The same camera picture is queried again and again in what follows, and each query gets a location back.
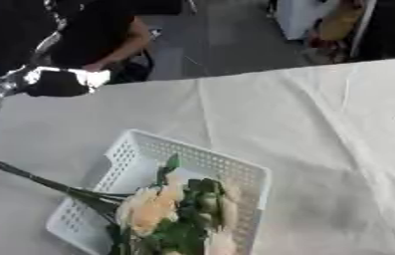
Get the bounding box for white perforated plastic basket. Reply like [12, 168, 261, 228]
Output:
[45, 128, 274, 255]

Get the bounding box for person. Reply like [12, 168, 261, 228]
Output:
[0, 0, 185, 85]

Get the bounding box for yellow and red bag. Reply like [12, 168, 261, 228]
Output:
[304, 0, 368, 65]

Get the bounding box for artificial peach flower bouquet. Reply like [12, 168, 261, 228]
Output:
[0, 152, 243, 255]

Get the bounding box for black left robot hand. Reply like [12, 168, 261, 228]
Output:
[21, 66, 113, 98]

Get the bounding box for white cabinet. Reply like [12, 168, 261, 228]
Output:
[274, 0, 342, 41]

